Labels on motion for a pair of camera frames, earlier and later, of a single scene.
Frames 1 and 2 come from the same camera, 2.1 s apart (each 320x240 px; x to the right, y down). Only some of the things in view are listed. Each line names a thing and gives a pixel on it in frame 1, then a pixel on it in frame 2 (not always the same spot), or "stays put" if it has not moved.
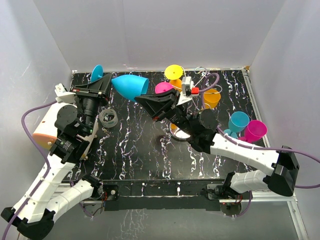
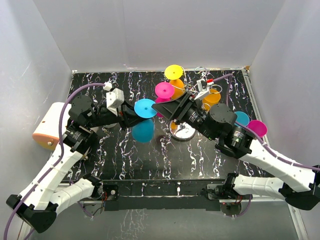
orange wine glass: x=174 y=72 stays put
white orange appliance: x=46 y=132 stays put
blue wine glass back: x=238 y=121 stays put
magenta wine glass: x=254 y=130 stays put
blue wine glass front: x=129 y=86 → x=143 y=130
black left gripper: x=97 y=89 → x=126 y=116
